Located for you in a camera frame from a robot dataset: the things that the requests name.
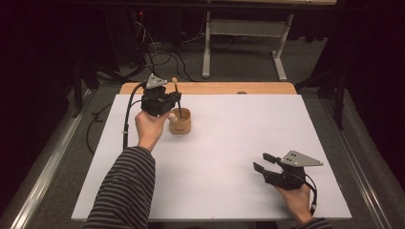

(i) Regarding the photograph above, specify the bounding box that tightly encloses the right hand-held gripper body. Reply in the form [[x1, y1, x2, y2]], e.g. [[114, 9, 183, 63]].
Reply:
[[263, 150, 325, 192]]

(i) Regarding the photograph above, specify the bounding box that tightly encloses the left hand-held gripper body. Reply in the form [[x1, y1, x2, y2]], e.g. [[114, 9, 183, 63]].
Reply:
[[140, 73, 172, 117]]

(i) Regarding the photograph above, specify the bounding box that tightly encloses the dark-handled makeup brush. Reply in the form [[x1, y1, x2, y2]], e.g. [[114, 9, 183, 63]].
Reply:
[[171, 76, 183, 119]]

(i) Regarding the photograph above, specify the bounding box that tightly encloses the tan pen pot with bear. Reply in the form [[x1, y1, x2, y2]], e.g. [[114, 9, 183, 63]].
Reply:
[[168, 107, 192, 135]]

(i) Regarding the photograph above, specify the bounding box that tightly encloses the person's right hand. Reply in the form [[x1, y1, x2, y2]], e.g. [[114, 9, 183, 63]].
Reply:
[[275, 184, 314, 225]]

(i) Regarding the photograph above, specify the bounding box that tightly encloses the person's left hand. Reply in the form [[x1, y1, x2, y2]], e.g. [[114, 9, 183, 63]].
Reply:
[[135, 109, 172, 153]]

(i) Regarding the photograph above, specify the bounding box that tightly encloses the white table cover sheet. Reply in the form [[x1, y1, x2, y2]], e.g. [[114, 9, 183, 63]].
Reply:
[[71, 94, 352, 221]]

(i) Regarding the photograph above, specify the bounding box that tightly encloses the wooden table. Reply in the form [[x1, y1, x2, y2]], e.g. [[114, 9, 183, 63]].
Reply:
[[119, 81, 298, 95]]

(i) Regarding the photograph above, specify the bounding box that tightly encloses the black metal stand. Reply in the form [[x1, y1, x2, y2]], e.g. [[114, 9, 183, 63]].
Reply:
[[294, 63, 349, 131], [71, 56, 100, 119]]

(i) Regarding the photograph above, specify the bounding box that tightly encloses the left hand-held gripper black cable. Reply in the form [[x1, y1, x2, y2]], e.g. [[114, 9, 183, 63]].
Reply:
[[122, 81, 147, 151]]

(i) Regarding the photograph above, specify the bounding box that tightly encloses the hand-held gripper black cable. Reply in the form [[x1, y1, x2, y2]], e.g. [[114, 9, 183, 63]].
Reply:
[[122, 81, 147, 151], [294, 171, 319, 217]]

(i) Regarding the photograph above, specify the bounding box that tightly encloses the right hand-held gripper black cable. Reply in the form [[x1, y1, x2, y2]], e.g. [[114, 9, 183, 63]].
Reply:
[[294, 171, 319, 217]]

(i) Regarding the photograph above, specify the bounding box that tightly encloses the tangle of floor cables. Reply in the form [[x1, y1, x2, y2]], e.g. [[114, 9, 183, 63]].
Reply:
[[130, 18, 208, 84]]

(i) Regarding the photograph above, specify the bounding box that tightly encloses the black floor cable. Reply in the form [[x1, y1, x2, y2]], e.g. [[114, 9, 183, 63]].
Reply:
[[85, 101, 113, 156]]

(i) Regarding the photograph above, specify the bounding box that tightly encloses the metal floor rail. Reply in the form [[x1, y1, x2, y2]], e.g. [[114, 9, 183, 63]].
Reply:
[[319, 98, 405, 229], [9, 89, 94, 229]]

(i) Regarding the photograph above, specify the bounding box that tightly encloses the white metal desk frame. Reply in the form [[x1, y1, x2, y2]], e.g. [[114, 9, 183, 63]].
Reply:
[[202, 10, 295, 82]]

